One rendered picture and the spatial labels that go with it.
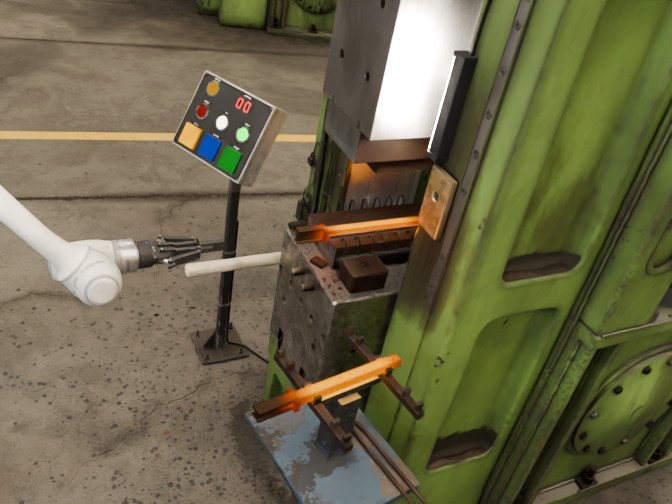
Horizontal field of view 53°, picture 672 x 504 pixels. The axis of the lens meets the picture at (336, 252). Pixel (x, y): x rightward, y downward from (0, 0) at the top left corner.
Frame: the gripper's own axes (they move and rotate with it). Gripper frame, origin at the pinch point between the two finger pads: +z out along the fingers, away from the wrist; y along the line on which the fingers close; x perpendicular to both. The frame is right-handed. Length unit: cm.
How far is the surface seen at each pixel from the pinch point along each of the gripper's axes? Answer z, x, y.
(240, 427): 22, -99, -13
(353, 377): 20, -5, 51
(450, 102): 45, 53, 27
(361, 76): 35, 50, 3
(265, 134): 30, 11, -41
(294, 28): 220, -92, -447
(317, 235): 32.0, -0.4, 0.7
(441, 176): 47, 35, 29
